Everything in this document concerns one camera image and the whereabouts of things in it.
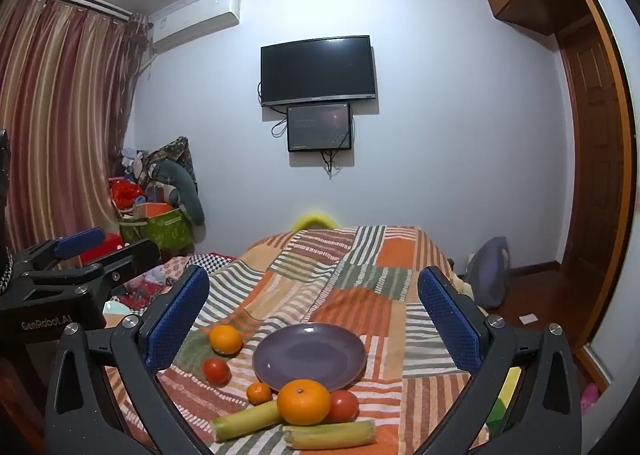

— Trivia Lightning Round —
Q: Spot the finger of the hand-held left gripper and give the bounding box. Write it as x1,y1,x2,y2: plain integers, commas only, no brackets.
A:
22,239,161,293
12,227,107,271

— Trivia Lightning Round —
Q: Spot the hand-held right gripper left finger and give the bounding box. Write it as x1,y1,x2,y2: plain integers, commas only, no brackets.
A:
44,265,211,455

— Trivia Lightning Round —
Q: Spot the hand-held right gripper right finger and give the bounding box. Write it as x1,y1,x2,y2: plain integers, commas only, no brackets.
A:
417,265,583,455

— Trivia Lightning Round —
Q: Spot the large orange with sticker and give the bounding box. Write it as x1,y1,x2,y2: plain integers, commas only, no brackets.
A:
208,324,245,356

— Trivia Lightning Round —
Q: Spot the red tomato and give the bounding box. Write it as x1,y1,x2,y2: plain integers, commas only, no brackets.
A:
202,357,232,387
327,390,361,423

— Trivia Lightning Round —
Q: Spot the small mandarin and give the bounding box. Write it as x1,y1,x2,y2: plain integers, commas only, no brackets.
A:
246,381,274,406

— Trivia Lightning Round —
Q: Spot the sugarcane piece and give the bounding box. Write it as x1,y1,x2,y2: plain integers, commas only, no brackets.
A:
210,400,283,443
282,419,377,451

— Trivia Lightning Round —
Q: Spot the purple plate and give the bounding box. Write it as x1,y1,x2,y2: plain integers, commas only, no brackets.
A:
251,322,368,393

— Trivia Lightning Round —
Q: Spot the orange with green stem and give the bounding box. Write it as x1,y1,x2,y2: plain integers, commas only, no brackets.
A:
276,378,333,427

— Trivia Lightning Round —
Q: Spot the red box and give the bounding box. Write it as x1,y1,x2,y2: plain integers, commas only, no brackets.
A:
80,234,123,266

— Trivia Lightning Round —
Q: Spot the floral printed cloth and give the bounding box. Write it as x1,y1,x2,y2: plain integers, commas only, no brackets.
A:
107,255,191,316

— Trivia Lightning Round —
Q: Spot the orange box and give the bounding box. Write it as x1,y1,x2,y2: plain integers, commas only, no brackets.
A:
132,202,176,220

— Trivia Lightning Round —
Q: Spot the red bag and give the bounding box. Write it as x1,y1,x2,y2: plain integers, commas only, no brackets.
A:
110,177,146,210

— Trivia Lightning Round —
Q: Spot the grey bag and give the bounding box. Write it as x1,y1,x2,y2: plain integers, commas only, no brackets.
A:
465,236,512,308

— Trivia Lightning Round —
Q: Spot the checkered cloth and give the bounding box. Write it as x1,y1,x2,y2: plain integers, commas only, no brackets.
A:
187,251,236,276

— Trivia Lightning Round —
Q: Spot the striped patchwork blanket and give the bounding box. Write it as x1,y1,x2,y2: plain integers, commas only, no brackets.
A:
102,225,501,455

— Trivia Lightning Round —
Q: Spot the yellow green cloth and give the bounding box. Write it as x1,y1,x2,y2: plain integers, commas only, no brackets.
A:
487,367,522,436

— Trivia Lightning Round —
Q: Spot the dark patterned cloth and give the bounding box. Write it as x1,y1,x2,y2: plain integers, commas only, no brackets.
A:
145,136,198,186

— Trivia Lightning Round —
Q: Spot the striped red curtain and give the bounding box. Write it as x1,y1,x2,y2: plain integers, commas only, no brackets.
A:
0,0,151,266

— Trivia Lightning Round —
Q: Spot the pink object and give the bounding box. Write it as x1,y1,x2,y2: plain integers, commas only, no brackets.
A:
580,382,601,416

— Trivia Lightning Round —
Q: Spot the yellow plastic object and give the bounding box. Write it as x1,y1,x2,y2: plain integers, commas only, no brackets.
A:
291,209,341,232

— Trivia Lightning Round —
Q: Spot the wooden door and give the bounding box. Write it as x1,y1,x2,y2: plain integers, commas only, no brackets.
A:
555,20,631,296

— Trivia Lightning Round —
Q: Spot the small black monitor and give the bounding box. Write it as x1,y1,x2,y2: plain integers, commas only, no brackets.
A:
286,102,354,153

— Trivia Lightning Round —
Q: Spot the white air conditioner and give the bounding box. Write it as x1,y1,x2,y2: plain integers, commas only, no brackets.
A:
150,0,241,53

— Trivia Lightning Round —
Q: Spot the curtain rail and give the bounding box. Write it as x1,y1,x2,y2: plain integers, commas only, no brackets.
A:
10,0,136,23

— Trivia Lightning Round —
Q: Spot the black wall television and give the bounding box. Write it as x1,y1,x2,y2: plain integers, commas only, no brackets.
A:
260,35,378,108

